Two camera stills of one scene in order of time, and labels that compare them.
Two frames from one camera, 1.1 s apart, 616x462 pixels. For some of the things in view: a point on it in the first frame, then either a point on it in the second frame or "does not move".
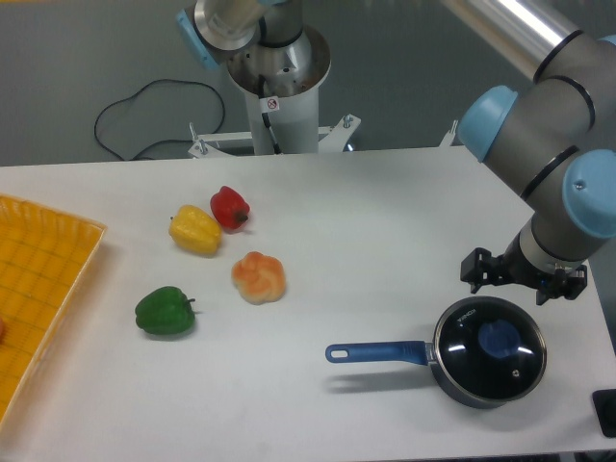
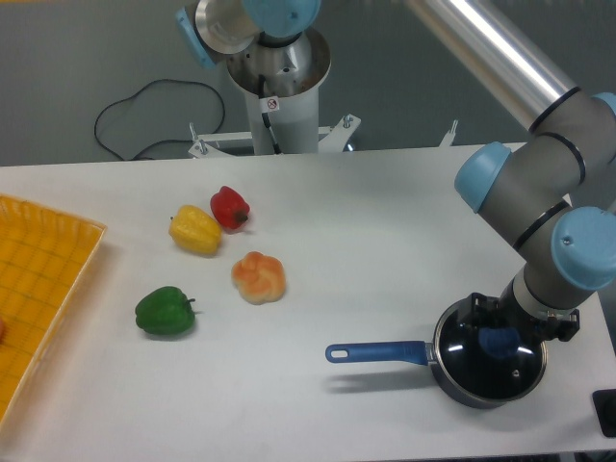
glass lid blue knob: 490,348 does not move
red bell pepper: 229,209 does not move
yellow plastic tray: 44,258 does not move
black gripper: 479,268 to 508,310
